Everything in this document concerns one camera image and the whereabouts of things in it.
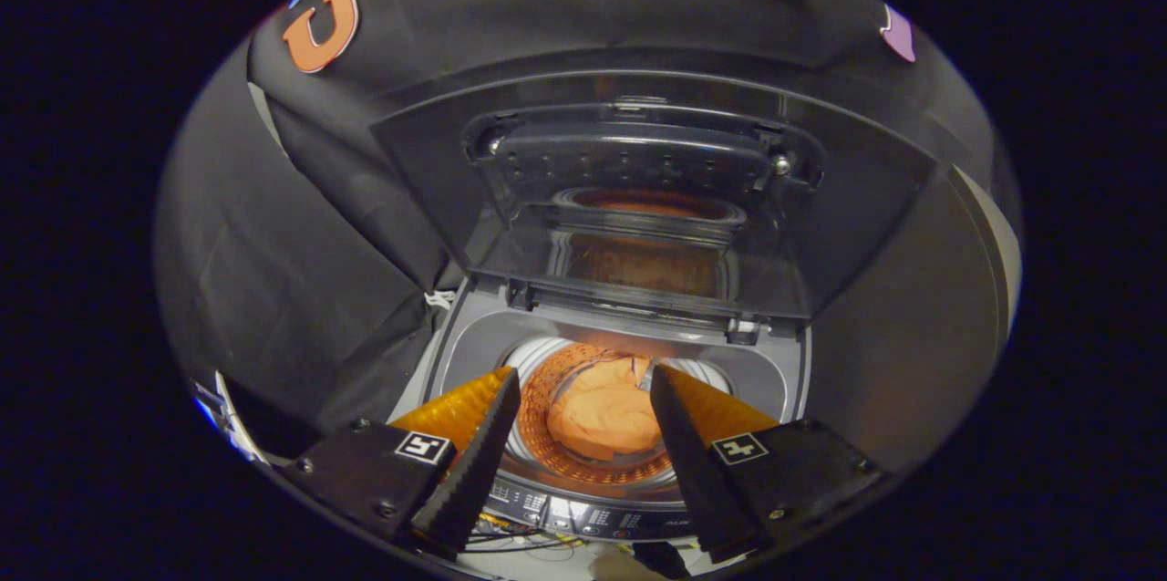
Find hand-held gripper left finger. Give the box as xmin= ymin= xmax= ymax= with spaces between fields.
xmin=283 ymin=368 xmax=522 ymax=559

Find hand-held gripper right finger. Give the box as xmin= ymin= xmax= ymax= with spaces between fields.
xmin=650 ymin=365 xmax=885 ymax=564

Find orange polo shirt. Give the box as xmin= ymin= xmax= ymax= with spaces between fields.
xmin=545 ymin=358 xmax=662 ymax=462

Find dark washing machine lid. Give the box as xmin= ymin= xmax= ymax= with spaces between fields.
xmin=369 ymin=70 xmax=940 ymax=324

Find black plug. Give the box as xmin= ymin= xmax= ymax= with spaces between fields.
xmin=629 ymin=542 xmax=694 ymax=580

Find grey cabinet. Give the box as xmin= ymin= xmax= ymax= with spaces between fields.
xmin=807 ymin=163 xmax=1022 ymax=472

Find black backdrop cloth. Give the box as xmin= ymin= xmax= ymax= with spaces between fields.
xmin=155 ymin=0 xmax=999 ymax=463

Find tangled thin cables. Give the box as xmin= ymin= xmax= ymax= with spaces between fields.
xmin=465 ymin=513 xmax=584 ymax=556

